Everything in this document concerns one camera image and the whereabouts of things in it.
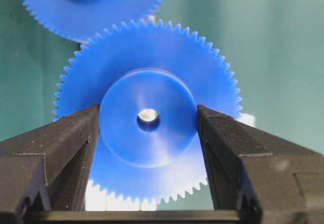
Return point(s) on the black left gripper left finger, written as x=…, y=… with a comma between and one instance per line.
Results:
x=48, y=168

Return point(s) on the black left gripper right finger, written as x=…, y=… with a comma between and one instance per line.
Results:
x=274, y=180

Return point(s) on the small blue plastic gear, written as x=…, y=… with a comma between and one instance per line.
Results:
x=148, y=65

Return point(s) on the bare steel shaft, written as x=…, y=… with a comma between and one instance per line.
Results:
x=148, y=114

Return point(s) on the large blue plastic gear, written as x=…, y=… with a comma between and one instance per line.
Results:
x=79, y=20

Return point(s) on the aluminium extrusion rail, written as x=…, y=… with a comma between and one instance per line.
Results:
x=198, y=198

